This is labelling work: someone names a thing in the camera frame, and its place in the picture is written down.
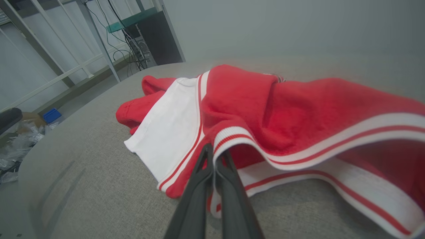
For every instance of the black computer tower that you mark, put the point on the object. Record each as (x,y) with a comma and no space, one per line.
(162,39)

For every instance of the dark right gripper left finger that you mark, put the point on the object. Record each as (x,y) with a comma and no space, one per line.
(192,205)

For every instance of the white metal shelf frame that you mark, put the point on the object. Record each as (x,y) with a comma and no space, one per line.
(49,59)

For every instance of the small blue box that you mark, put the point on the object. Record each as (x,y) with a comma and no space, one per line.
(52,115)

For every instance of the red Bulls jersey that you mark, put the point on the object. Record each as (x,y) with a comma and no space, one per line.
(282,116)

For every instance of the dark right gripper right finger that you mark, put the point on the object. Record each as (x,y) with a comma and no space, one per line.
(235,205)

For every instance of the green shelf board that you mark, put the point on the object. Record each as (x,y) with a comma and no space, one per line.
(132,20)

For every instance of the clear plastic bags pile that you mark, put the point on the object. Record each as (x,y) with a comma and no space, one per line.
(20,146)

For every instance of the red shorts white stripe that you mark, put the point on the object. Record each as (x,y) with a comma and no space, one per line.
(149,96)

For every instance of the grey fabric sofa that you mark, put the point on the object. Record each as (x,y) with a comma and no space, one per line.
(99,172)

